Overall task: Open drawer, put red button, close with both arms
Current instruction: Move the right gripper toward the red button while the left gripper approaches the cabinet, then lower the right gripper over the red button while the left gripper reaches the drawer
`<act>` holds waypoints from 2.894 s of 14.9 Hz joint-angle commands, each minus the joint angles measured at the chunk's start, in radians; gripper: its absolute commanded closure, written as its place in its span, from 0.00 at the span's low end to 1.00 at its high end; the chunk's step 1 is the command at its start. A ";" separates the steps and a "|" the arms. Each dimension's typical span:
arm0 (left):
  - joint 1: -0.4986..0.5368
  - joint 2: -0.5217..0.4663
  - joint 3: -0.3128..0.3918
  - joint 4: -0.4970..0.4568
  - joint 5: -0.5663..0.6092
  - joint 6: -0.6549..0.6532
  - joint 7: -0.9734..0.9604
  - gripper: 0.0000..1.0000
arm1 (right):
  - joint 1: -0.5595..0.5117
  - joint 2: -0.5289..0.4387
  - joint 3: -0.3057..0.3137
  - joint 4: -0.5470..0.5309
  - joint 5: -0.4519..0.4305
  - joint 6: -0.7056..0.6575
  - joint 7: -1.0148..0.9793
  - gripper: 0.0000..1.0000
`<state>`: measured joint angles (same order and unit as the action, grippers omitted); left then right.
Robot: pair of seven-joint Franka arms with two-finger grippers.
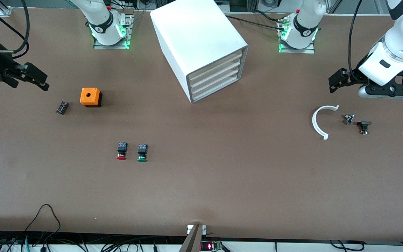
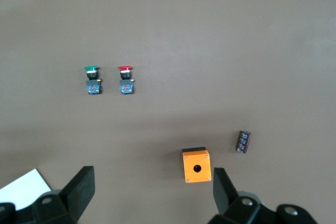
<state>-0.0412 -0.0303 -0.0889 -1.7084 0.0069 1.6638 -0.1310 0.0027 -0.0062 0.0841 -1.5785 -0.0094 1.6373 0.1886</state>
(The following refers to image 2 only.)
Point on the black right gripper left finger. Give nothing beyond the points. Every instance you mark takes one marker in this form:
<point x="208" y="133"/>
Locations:
<point x="78" y="190"/>

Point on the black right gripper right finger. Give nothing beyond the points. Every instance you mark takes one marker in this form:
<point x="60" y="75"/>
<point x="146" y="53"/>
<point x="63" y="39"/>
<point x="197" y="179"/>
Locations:
<point x="223" y="190"/>

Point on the red push button switch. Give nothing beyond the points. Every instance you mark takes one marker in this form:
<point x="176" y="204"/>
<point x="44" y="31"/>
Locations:
<point x="125" y="81"/>

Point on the white drawer cabinet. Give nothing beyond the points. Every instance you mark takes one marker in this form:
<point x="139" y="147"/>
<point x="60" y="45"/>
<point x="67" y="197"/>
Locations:
<point x="23" y="190"/>

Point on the dark brown cylindrical capacitor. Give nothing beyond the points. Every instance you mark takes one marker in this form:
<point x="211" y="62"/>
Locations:
<point x="243" y="141"/>

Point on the orange button enclosure box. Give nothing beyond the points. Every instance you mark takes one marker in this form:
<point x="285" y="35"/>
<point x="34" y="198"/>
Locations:
<point x="197" y="167"/>

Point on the green push button switch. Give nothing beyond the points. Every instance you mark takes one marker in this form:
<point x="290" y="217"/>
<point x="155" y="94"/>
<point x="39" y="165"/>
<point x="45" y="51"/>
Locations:
<point x="93" y="81"/>

